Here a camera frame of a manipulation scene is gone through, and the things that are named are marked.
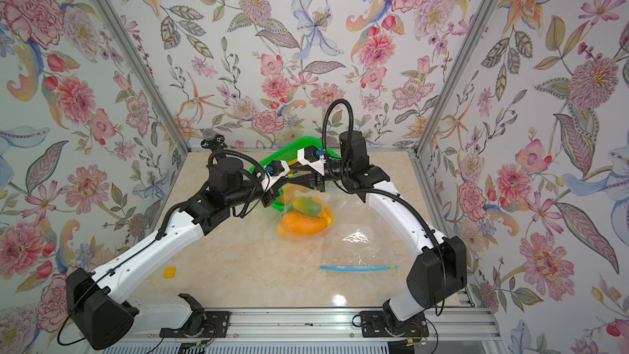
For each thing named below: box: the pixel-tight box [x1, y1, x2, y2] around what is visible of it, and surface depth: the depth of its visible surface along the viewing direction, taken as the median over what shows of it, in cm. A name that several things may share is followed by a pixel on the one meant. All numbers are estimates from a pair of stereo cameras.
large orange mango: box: [276, 208, 335, 238], surface depth 83 cm
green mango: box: [292, 196, 322, 218], surface depth 84 cm
